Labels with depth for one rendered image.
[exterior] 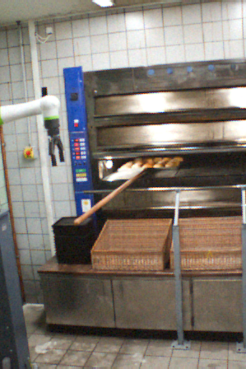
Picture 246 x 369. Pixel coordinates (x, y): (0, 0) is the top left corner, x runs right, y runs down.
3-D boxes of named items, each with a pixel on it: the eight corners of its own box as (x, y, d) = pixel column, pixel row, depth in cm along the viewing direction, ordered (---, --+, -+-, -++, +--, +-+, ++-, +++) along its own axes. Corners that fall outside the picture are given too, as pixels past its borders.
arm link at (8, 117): (2, 124, 268) (-1, 106, 266) (6, 123, 279) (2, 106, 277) (60, 111, 270) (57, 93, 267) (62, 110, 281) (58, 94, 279)
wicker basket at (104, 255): (109, 249, 390) (106, 218, 385) (174, 249, 374) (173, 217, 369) (91, 269, 344) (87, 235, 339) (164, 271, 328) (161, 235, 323)
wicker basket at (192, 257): (177, 249, 374) (176, 217, 369) (244, 248, 360) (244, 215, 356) (169, 271, 327) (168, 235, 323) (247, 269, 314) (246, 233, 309)
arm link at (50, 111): (37, 96, 255) (56, 94, 255) (39, 96, 267) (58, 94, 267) (41, 120, 257) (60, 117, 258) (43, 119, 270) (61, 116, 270)
